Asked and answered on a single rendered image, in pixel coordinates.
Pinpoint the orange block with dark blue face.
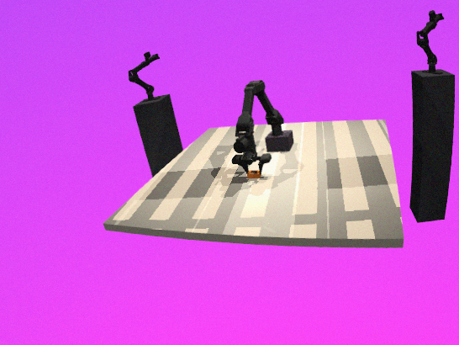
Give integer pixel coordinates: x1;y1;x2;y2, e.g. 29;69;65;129
247;170;261;178

